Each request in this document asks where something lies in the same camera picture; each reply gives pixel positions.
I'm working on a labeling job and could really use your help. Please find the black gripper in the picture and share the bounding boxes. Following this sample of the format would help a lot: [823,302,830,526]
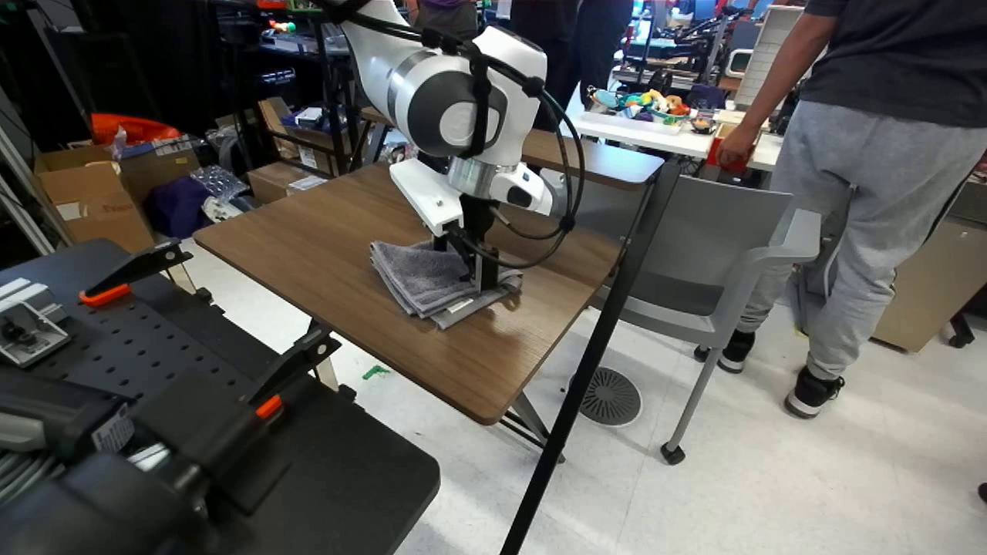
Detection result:
[442,196,509,296]

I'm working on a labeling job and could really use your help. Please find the grey towel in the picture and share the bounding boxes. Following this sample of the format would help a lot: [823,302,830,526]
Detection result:
[368,237,522,333]

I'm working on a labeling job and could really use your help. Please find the narrow wooden table black legs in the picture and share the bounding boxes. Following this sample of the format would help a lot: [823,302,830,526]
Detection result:
[499,128,689,555]

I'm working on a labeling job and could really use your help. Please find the black work table leg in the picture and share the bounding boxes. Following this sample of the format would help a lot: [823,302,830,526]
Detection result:
[499,391,562,458]

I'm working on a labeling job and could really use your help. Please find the round grey floor cover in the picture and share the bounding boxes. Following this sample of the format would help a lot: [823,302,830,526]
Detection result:
[576,367,641,428]

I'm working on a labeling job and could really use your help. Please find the small brown cardboard box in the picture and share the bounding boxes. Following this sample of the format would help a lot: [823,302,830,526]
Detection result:
[243,160,333,207]

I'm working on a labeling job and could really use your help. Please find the white cluttered table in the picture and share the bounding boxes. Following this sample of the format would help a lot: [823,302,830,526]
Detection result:
[564,97,790,175]

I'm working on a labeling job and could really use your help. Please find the colourful small toys pile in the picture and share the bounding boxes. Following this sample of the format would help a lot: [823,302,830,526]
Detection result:
[614,86,693,131]

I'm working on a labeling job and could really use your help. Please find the grey plastic chair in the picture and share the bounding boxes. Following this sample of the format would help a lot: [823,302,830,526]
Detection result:
[559,168,859,468]

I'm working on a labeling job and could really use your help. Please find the person in black clothes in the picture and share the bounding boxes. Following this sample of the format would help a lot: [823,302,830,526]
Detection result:
[509,0,623,101]

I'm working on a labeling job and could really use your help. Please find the black perforated robot platform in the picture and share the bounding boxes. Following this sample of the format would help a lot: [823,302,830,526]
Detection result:
[0,240,443,555]

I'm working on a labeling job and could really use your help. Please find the red and white box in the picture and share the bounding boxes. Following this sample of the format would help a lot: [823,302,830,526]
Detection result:
[707,133,753,173]

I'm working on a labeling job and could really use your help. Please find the purple blue bag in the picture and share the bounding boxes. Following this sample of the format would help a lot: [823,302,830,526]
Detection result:
[142,175,216,240]

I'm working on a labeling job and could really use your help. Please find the orange red bundle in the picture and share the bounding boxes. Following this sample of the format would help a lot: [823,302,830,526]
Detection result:
[91,112,186,147]

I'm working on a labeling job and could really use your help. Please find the large brown cardboard box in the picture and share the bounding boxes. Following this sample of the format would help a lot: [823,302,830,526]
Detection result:
[33,141,203,260]

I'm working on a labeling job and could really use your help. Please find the person in grey sweatpants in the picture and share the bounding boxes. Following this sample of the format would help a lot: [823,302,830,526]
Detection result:
[707,0,987,422]

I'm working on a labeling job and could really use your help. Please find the small black white device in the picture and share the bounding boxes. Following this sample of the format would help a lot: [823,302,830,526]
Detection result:
[0,274,74,369]

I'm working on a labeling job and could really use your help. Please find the beige cabinet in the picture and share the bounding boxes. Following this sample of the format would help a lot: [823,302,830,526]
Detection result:
[872,181,987,358]

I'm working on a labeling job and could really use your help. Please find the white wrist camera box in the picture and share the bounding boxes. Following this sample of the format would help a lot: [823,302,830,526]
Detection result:
[386,156,470,240]

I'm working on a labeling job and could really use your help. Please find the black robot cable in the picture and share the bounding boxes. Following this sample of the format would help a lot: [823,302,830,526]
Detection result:
[461,40,589,273]

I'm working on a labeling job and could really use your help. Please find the black clamp with orange handle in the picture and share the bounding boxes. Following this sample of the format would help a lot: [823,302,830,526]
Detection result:
[78,240,194,312]
[167,324,347,496]

